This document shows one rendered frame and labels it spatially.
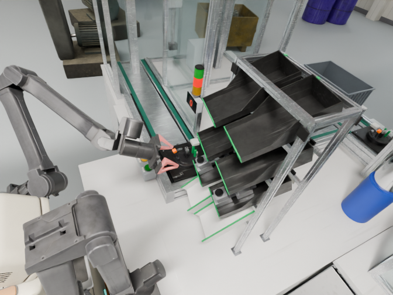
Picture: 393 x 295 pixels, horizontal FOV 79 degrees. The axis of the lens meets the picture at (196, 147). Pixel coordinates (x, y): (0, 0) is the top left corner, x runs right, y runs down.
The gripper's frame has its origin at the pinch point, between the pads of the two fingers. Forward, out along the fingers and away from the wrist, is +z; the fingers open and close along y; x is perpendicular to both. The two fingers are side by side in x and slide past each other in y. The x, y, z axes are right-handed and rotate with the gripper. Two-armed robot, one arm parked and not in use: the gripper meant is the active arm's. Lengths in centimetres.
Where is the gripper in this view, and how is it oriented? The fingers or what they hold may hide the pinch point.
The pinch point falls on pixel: (173, 155)
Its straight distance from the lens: 90.0
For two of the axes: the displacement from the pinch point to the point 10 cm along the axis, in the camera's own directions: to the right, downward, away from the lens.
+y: -2.7, -7.0, 6.6
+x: -4.9, 6.9, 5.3
